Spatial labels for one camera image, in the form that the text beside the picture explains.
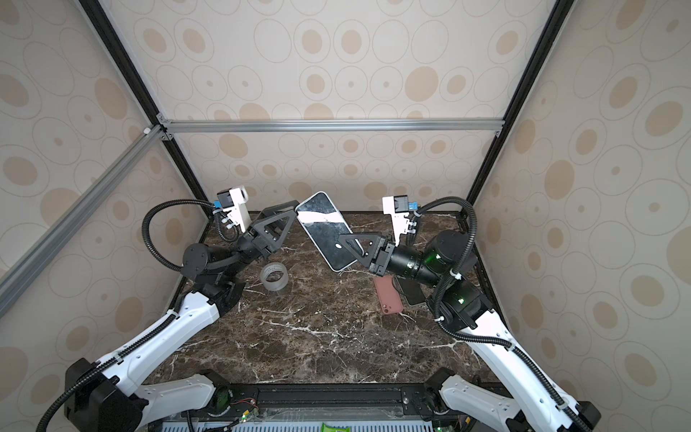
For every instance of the green tag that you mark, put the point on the green tag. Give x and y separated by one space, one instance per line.
326 428

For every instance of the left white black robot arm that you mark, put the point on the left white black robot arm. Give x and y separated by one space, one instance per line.
216 290

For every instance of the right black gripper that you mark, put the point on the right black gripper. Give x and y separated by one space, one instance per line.
382 257

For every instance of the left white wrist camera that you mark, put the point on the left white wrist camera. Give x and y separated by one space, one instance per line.
231 205

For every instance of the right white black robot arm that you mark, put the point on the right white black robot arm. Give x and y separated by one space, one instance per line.
464 313

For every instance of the horizontal aluminium rail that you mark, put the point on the horizontal aluminium rail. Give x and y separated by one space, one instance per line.
335 125

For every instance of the clear tape roll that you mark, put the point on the clear tape roll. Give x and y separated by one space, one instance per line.
274 277

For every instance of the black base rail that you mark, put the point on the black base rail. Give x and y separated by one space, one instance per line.
324 399

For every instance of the diagonal aluminium rail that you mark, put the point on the diagonal aluminium rail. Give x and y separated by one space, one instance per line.
25 271

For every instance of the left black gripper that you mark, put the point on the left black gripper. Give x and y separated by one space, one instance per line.
259 240

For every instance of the pink phone case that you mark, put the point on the pink phone case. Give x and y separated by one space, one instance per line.
388 296

